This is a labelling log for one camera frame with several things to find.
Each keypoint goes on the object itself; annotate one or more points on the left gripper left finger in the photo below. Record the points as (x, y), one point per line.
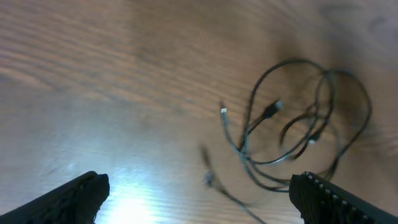
(76, 202)

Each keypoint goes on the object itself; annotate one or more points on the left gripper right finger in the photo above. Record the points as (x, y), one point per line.
(321, 202)

